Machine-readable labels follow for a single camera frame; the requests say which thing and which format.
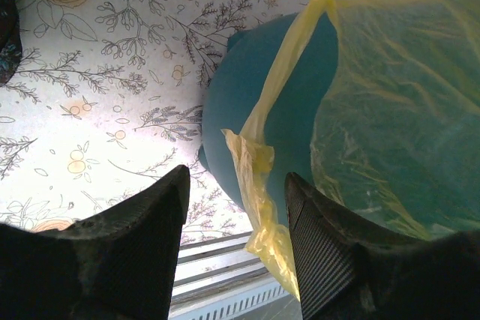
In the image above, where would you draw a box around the teal trash bin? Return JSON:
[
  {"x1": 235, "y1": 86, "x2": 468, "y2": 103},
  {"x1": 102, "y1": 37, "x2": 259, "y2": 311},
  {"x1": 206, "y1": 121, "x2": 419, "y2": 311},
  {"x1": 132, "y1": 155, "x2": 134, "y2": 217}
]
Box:
[{"x1": 197, "y1": 12, "x2": 480, "y2": 238}]

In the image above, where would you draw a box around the dark patterned necktie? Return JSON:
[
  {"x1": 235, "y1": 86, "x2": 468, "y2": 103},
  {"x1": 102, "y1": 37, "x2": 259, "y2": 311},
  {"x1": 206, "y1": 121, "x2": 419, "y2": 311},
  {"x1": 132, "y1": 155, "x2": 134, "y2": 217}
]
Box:
[{"x1": 1, "y1": 0, "x2": 23, "y2": 85}]

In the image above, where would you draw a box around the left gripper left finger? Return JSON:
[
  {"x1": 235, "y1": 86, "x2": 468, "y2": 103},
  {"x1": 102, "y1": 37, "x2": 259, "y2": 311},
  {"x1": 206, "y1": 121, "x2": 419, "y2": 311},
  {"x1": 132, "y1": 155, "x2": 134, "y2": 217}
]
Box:
[{"x1": 1, "y1": 165, "x2": 191, "y2": 319}]

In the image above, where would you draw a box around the yellow trash bag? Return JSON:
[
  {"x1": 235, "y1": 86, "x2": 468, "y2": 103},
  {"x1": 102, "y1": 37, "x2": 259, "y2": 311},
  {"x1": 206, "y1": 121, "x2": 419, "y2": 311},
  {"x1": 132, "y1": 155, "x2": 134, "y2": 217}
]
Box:
[{"x1": 223, "y1": 0, "x2": 479, "y2": 295}]

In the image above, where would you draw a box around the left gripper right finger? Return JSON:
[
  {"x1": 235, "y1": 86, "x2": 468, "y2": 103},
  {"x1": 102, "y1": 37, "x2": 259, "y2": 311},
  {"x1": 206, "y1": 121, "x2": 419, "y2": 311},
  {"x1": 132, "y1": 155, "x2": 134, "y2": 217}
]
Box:
[{"x1": 284, "y1": 172, "x2": 479, "y2": 319}]

